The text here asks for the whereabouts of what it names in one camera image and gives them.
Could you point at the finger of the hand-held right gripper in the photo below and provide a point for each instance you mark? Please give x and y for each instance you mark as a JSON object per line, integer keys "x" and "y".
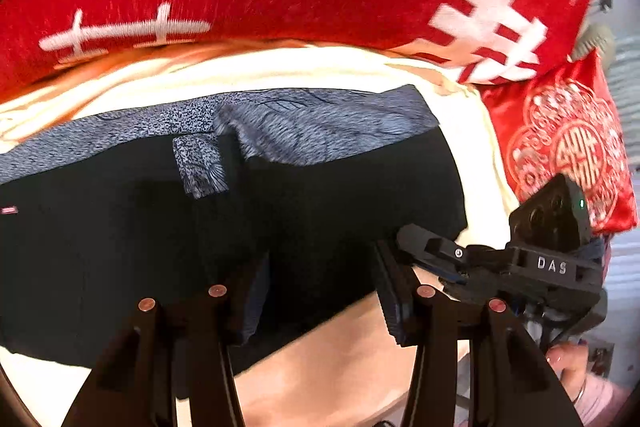
{"x": 445, "y": 254}

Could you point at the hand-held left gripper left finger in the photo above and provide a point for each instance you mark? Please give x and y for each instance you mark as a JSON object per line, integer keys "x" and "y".
{"x": 255, "y": 302}

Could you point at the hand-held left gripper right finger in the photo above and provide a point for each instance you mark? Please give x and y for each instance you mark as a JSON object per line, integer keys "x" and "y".
{"x": 391, "y": 302}

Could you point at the black pants with blue trim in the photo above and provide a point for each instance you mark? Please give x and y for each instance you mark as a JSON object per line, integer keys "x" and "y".
{"x": 125, "y": 232}

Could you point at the person's right forearm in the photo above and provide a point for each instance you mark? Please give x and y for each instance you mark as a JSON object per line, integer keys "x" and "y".
{"x": 602, "y": 402}

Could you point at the person's right hand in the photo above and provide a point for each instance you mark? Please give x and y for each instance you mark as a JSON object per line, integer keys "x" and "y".
{"x": 572, "y": 367}

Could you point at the red embroidered pillow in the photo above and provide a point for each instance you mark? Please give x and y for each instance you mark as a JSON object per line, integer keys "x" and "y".
{"x": 565, "y": 132}

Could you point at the grey rounded object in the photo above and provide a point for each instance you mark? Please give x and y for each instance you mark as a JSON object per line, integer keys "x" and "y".
{"x": 595, "y": 42}

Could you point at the cream embossed blanket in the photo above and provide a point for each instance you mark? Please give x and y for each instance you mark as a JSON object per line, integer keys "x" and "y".
{"x": 300, "y": 67}

